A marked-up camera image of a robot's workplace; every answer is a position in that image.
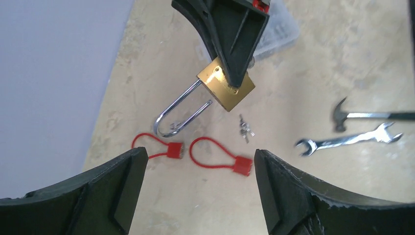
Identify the brass padlock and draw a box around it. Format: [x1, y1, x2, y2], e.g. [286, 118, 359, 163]
[153, 57, 255, 138]

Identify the spare silver key bunch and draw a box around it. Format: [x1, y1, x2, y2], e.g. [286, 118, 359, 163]
[170, 121, 182, 130]

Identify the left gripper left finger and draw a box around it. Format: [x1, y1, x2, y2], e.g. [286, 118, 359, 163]
[0, 147, 148, 235]

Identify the clear plastic screw box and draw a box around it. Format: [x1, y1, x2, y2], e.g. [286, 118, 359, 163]
[254, 0, 300, 61]

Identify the black handled hammer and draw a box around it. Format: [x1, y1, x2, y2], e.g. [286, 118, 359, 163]
[332, 97, 415, 133]

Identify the brass padlock key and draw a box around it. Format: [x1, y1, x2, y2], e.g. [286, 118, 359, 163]
[248, 56, 255, 69]

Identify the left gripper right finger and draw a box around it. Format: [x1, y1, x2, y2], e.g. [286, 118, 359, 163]
[254, 149, 415, 235]

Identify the small red cable padlock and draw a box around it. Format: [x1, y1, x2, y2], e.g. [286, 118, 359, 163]
[131, 133, 184, 159]

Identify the silver wrench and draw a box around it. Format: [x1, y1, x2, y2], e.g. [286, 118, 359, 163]
[294, 122, 404, 156]

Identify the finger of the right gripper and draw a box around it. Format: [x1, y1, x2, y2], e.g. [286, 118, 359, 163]
[171, 0, 221, 59]
[207, 0, 270, 88]

